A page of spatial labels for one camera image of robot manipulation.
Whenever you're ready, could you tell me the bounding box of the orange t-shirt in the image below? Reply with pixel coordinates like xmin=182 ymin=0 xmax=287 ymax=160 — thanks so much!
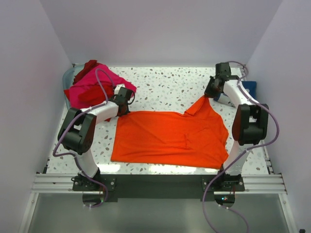
xmin=111 ymin=97 xmax=229 ymax=169

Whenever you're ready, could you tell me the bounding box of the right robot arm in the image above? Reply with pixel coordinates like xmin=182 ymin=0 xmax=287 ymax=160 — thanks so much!
xmin=205 ymin=62 xmax=268 ymax=191

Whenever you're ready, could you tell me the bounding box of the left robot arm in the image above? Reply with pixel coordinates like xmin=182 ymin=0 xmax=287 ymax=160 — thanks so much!
xmin=52 ymin=86 xmax=135 ymax=191

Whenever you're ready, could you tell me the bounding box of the pink t-shirt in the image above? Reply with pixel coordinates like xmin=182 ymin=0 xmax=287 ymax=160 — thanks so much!
xmin=67 ymin=64 xmax=137 ymax=109

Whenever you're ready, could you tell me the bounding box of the folded blue printed t-shirt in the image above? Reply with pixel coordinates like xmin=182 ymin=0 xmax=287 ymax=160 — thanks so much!
xmin=213 ymin=80 xmax=259 ymax=108

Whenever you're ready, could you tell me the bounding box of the dark red t-shirt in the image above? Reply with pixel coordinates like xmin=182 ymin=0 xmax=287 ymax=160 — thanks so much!
xmin=73 ymin=60 xmax=100 ymax=84

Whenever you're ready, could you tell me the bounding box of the light blue plastic basket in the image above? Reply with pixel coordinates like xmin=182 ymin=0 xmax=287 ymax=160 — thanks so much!
xmin=62 ymin=66 xmax=82 ymax=109

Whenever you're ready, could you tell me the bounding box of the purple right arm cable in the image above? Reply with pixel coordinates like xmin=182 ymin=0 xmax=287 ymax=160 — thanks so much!
xmin=202 ymin=60 xmax=280 ymax=233

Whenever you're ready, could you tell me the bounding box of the aluminium rail frame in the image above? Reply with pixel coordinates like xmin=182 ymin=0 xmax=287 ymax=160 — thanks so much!
xmin=31 ymin=174 xmax=287 ymax=194

